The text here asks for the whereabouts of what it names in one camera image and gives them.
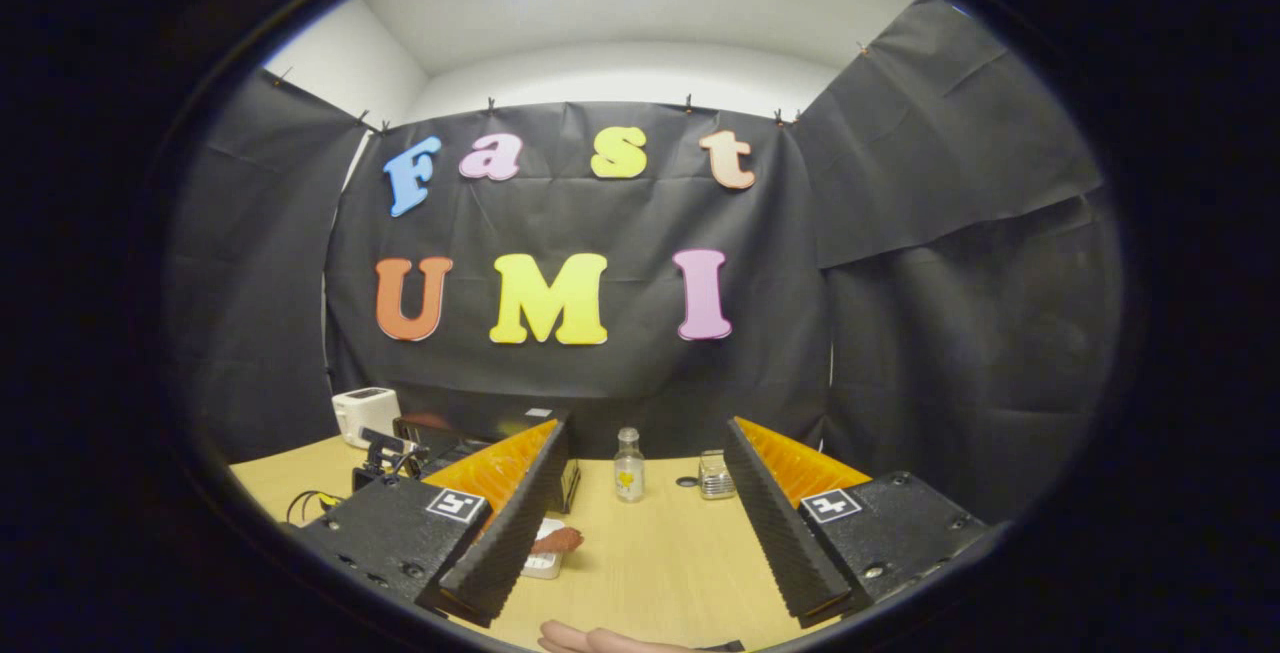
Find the black electric oven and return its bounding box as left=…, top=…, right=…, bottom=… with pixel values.
left=393, top=408, right=582, bottom=515

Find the metal wire utensil holder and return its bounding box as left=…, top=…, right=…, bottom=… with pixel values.
left=698, top=450, right=738, bottom=501

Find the clear bottle yellow label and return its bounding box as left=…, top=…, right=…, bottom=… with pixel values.
left=614, top=427, right=646, bottom=504

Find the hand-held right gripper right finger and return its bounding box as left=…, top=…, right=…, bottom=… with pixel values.
left=721, top=416, right=992, bottom=630

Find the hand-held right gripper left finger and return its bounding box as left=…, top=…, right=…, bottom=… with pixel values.
left=300, top=419, right=572, bottom=629

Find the black cable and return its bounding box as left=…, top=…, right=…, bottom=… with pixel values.
left=285, top=489, right=347, bottom=526

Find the black backdrop cloth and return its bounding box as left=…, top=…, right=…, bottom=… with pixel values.
left=165, top=0, right=1126, bottom=524

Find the white rectangular container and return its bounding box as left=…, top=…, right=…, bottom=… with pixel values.
left=520, top=518, right=567, bottom=580

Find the white toaster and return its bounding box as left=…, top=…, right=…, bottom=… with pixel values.
left=332, top=388, right=402, bottom=450

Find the red steak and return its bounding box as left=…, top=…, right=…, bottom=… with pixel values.
left=530, top=525, right=586, bottom=555

